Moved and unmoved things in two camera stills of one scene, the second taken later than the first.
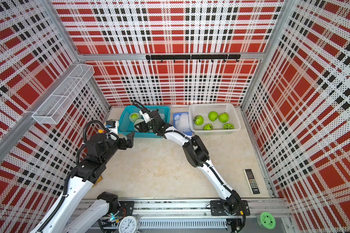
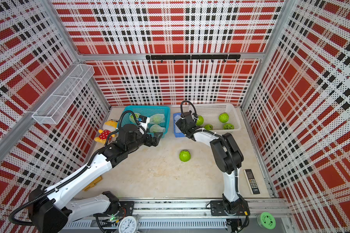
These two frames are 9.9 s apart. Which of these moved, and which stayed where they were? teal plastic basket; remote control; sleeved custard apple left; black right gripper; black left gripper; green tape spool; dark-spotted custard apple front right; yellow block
Moved: black right gripper; black left gripper
Stayed: teal plastic basket; sleeved custard apple left; yellow block; remote control; green tape spool; dark-spotted custard apple front right
